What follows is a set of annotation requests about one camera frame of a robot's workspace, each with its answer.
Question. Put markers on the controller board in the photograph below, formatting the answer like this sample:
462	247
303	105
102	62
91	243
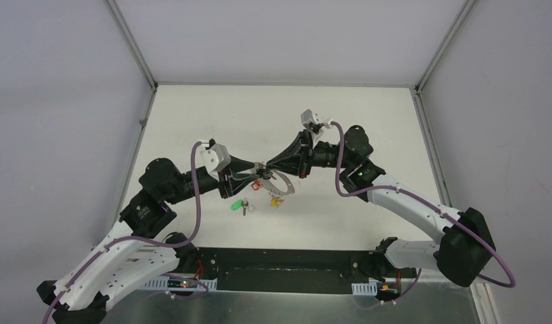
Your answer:
389	292
182	283

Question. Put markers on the left controller board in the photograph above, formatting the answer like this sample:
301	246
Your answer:
182	283

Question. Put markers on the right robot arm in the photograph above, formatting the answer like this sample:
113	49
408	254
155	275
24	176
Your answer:
459	245

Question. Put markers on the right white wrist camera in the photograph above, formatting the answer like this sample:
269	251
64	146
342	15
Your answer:
313	122

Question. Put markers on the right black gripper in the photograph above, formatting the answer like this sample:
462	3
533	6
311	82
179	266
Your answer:
293	160

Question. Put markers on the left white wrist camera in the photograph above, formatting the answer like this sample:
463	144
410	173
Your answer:
215	156

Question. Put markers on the right controller board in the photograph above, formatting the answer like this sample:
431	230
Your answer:
389	292

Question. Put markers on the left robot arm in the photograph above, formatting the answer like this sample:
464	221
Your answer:
131	253

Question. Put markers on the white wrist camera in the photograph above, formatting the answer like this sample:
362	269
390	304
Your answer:
215	156
313	122

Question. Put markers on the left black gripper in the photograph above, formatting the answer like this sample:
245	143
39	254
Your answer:
225	179

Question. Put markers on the green tagged key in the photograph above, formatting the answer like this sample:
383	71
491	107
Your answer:
242	205

